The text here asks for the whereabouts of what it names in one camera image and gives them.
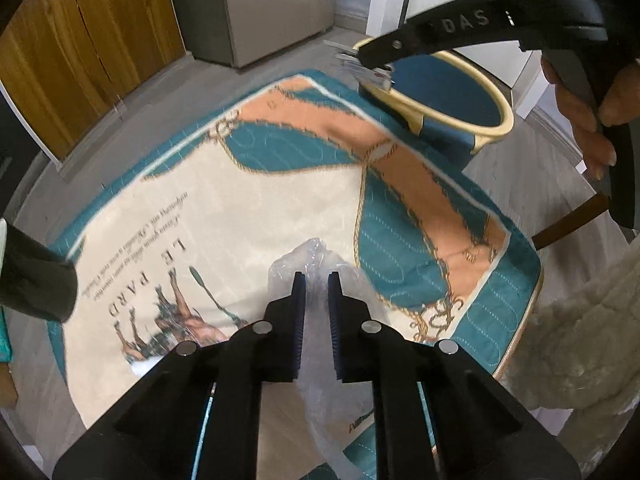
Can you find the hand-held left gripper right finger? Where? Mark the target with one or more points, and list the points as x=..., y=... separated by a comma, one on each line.
x=336, y=325

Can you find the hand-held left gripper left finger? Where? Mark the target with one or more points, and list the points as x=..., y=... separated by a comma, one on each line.
x=298, y=325

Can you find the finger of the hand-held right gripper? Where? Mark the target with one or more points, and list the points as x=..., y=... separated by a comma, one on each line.
x=382, y=102
x=390, y=50

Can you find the clear plastic bag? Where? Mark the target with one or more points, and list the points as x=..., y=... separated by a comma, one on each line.
x=316, y=310

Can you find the small printed wrapper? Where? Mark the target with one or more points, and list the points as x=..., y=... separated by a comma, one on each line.
x=367, y=72

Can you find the teal bin with yellow rim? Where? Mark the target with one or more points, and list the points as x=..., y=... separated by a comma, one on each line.
x=450, y=95

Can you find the person's right hand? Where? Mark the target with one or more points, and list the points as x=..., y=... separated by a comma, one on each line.
x=582, y=130

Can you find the grey cabinet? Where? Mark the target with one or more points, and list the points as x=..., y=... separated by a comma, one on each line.
x=270, y=10

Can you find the printed teal and orange mat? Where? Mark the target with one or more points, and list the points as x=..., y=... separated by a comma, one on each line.
x=250, y=200

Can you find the wooden chair leg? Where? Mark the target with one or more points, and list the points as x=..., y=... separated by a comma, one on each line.
x=570, y=225

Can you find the cream fuzzy garment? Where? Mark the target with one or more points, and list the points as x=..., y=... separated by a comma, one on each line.
x=575, y=350

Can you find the dark cloth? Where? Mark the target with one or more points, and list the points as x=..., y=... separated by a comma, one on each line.
x=35, y=280

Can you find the wooden cupboard doors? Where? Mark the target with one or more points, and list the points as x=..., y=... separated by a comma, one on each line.
x=75, y=45

